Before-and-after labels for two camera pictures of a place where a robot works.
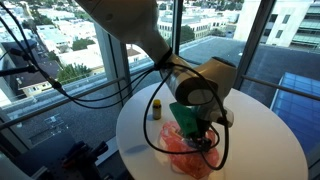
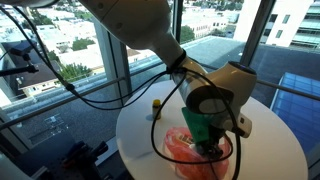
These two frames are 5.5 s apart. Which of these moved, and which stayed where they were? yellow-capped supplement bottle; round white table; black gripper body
Moved: black gripper body
Stayed: round white table; yellow-capped supplement bottle
